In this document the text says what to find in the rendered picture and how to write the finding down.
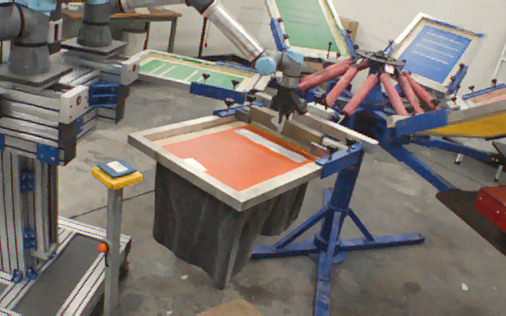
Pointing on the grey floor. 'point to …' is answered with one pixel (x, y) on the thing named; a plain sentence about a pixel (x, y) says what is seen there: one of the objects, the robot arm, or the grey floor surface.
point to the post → (113, 232)
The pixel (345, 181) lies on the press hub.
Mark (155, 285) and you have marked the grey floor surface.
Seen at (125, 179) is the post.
